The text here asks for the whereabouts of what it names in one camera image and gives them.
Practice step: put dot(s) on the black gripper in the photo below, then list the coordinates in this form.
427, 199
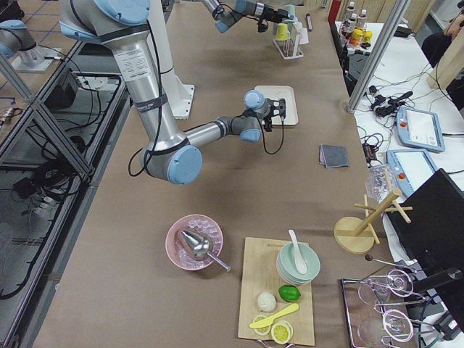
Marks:
272, 13
268, 122

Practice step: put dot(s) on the black monitor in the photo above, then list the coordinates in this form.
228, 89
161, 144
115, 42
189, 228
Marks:
434, 237

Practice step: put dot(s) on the upper teach pendant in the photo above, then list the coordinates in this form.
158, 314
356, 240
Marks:
419, 129

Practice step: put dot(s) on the white wire cup rack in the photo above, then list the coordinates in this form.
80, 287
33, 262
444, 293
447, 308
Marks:
289, 49

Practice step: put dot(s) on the clear glass mug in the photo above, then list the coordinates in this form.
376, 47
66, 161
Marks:
379, 182

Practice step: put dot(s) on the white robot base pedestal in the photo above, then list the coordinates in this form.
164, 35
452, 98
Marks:
179, 95

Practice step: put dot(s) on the wire wine glass rack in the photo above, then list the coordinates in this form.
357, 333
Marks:
388, 309

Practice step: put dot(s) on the teach pendant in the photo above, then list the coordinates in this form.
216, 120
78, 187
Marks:
419, 129
411, 168

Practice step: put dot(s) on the yellow cup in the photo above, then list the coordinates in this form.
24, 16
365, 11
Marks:
282, 32

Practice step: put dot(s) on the green lime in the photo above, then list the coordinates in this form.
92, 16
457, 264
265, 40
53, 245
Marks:
289, 293

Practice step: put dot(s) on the wooden mug tree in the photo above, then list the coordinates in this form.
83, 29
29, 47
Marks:
358, 236

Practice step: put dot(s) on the pink cup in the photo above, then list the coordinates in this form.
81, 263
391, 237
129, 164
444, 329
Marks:
303, 36

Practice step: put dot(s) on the pink bowl with ice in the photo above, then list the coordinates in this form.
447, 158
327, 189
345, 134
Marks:
201, 223

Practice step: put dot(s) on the grey folded cloth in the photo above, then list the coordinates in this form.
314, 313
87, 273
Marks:
332, 156

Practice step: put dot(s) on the lower teach pendant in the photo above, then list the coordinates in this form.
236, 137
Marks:
411, 168

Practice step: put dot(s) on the lemon half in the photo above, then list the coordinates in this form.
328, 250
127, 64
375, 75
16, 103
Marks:
281, 332

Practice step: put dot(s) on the white steamed bun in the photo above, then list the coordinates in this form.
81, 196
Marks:
266, 302

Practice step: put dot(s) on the wooden cutting board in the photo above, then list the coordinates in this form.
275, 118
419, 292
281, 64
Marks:
260, 275

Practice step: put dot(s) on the yellow plastic knife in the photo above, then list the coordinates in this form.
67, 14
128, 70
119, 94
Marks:
268, 321

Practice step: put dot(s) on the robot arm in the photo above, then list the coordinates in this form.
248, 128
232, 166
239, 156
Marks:
226, 17
171, 154

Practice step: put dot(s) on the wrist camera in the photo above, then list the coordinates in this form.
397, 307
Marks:
262, 26
280, 109

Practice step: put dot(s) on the metal ice scoop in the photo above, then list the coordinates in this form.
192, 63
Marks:
199, 246

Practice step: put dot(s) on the metal rod black tip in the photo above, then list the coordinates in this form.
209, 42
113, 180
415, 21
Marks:
309, 22

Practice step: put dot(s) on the aluminium frame post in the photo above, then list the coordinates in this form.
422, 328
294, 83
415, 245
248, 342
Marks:
386, 34

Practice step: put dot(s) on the green cup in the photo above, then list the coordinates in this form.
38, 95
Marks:
290, 8

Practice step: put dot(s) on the white ceramic spoon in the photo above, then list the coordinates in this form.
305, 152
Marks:
299, 261

